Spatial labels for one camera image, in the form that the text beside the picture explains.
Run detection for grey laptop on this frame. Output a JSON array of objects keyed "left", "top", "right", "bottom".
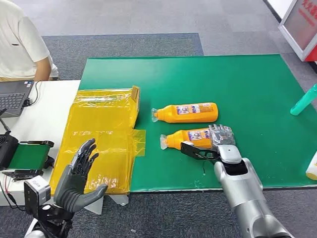
[{"left": 0, "top": 79, "right": 35, "bottom": 118}]

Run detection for black electronics box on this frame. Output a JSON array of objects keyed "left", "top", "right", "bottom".
[{"left": 0, "top": 131, "right": 19, "bottom": 172}]

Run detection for white red sign stand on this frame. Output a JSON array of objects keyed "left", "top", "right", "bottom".
[{"left": 278, "top": 0, "right": 317, "bottom": 62}]

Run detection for white table foot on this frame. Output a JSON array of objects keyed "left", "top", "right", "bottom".
[{"left": 84, "top": 194, "right": 129, "bottom": 216}]

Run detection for orange bottle with label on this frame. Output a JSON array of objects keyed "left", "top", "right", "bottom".
[
  {"left": 159, "top": 128, "right": 214, "bottom": 151},
  {"left": 151, "top": 102, "right": 219, "bottom": 124}
]

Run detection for red and black wires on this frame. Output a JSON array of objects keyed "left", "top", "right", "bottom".
[{"left": 0, "top": 177, "right": 26, "bottom": 211}]

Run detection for yellow plastic-wrapped box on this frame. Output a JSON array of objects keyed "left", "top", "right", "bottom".
[{"left": 49, "top": 86, "right": 146, "bottom": 196}]

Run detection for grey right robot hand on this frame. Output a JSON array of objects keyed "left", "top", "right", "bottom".
[{"left": 208, "top": 124, "right": 236, "bottom": 152}]

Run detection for teal plastic bottle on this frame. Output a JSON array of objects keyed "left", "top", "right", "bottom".
[{"left": 290, "top": 83, "right": 317, "bottom": 116}]

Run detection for person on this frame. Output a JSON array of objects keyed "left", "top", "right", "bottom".
[{"left": 0, "top": 0, "right": 60, "bottom": 82}]

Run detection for small green belt conveyor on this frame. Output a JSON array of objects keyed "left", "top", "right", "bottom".
[{"left": 2, "top": 140, "right": 55, "bottom": 182}]

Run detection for white and yellow bottle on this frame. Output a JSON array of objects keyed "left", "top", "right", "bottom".
[{"left": 306, "top": 151, "right": 317, "bottom": 181}]

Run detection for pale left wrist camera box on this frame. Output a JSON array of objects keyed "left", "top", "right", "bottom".
[{"left": 24, "top": 175, "right": 51, "bottom": 216}]

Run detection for black laptop cable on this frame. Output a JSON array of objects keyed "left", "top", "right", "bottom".
[{"left": 23, "top": 81, "right": 42, "bottom": 108}]

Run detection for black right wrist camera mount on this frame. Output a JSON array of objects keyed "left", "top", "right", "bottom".
[{"left": 180, "top": 142, "right": 221, "bottom": 162}]

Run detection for green table mat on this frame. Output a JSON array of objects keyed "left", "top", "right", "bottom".
[{"left": 78, "top": 54, "right": 317, "bottom": 193}]

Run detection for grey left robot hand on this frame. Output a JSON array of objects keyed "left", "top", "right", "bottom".
[{"left": 53, "top": 138, "right": 108, "bottom": 214}]

